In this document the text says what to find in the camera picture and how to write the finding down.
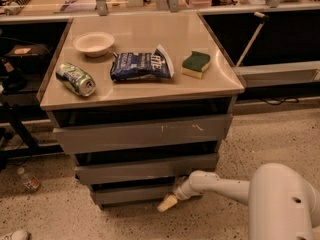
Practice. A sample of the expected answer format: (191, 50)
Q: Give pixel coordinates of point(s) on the grey middle drawer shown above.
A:
(145, 170)

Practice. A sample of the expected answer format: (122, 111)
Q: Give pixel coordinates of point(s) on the black bag on shelf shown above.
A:
(24, 60)

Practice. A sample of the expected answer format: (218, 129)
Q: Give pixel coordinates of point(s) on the green soda can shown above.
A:
(75, 79)

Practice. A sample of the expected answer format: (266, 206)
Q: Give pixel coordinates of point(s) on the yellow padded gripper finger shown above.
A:
(168, 202)

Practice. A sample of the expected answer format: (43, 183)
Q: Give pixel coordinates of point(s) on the grey bottom drawer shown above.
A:
(122, 193)

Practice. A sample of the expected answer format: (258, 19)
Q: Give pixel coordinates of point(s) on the plastic bottle on floor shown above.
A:
(28, 179)

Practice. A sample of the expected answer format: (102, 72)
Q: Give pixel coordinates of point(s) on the grey drawer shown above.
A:
(141, 134)
(145, 170)
(122, 193)

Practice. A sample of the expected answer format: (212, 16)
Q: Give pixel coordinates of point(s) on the white shoe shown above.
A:
(16, 235)

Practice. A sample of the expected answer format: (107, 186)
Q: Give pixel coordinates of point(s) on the white bowl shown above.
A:
(93, 44)

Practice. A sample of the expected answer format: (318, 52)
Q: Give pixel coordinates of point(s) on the black stand leg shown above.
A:
(12, 118)

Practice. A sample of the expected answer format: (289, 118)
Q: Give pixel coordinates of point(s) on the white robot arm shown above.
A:
(282, 205)

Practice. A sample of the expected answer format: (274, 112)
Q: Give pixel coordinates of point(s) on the green yellow sponge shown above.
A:
(196, 64)

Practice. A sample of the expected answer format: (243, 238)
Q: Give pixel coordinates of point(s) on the grey top drawer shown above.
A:
(141, 134)

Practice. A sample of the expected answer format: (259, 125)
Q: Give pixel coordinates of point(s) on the blue chip bag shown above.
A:
(142, 66)

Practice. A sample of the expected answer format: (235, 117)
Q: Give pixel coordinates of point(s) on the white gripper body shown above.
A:
(180, 189)

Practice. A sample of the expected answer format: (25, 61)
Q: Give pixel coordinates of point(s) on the grey drawer cabinet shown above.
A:
(129, 101)

